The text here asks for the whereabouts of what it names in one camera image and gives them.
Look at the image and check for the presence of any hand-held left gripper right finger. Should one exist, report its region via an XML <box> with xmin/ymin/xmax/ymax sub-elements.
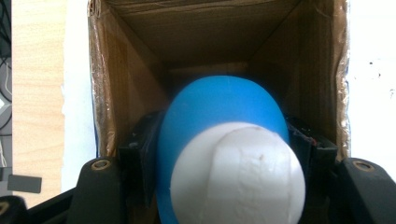
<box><xmin>284</xmin><ymin>115</ymin><xmax>340</xmax><ymax>224</ymax></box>

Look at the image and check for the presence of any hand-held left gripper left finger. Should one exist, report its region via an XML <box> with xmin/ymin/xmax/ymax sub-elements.
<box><xmin>117</xmin><ymin>109</ymin><xmax>166</xmax><ymax>210</ymax></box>

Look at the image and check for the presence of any blue bottle with white cap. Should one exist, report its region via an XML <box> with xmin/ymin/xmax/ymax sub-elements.
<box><xmin>155</xmin><ymin>75</ymin><xmax>306</xmax><ymax>224</ymax></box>

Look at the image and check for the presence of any blue cardboard box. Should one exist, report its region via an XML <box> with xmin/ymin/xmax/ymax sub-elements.
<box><xmin>87</xmin><ymin>0</ymin><xmax>350</xmax><ymax>162</ymax></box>

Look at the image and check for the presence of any white table mat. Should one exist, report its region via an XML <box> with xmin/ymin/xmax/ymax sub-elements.
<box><xmin>61</xmin><ymin>0</ymin><xmax>396</xmax><ymax>192</ymax></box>

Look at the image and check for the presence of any grey table edge clip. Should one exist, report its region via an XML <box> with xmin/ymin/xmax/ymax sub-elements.
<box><xmin>7</xmin><ymin>174</ymin><xmax>43</xmax><ymax>194</ymax></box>

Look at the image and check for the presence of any bundle of black floor cables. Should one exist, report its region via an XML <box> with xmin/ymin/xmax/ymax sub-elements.
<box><xmin>0</xmin><ymin>0</ymin><xmax>13</xmax><ymax>171</ymax></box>

